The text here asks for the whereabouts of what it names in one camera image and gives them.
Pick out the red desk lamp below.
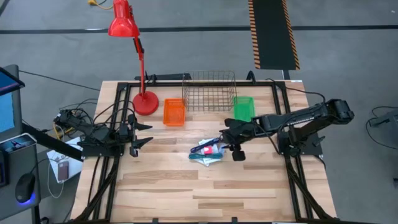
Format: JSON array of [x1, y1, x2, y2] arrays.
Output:
[[108, 0, 160, 116]]

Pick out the metal wire basket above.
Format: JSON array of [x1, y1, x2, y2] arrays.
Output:
[[182, 70, 238, 112]]

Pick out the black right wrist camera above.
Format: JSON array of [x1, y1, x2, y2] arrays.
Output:
[[231, 144, 246, 162]]

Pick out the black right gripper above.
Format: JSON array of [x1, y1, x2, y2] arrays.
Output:
[[219, 116, 265, 147]]

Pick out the monitor with blue screen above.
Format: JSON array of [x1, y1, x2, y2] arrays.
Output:
[[0, 64, 25, 141]]

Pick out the black floor device with cable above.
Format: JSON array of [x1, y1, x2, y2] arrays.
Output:
[[365, 105, 398, 150]]

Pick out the yellow cable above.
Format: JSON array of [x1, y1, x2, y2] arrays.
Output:
[[88, 0, 114, 10]]

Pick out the teal cable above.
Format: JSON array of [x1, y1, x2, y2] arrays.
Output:
[[188, 151, 224, 161]]

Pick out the dark blue pen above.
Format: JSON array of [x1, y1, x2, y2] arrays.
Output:
[[190, 138, 221, 153]]

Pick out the black bar behind table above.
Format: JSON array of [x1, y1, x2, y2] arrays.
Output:
[[134, 73, 192, 81]]

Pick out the grey computer case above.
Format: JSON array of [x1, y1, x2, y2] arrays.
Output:
[[0, 133, 41, 215]]

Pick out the black aluminium table frame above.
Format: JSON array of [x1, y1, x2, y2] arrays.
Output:
[[74, 80, 335, 222]]

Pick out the black diagonal beam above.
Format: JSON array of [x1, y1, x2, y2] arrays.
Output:
[[21, 123, 83, 161]]

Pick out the green plastic basket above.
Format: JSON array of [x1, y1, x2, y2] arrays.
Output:
[[233, 96, 256, 123]]

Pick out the black computer mouse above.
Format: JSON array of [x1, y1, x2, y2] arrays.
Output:
[[14, 172, 37, 205]]

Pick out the black mat with hazard stripes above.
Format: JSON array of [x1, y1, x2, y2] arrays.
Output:
[[248, 0, 301, 70]]

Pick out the maroon phone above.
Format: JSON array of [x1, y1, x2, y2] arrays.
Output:
[[57, 160, 70, 182]]

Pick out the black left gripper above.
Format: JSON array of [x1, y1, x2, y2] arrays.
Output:
[[116, 113, 154, 149]]

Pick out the white paper sheet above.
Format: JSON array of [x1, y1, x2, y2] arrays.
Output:
[[46, 136, 84, 184]]

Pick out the orange plastic basket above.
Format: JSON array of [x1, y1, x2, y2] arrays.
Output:
[[162, 98, 187, 127]]

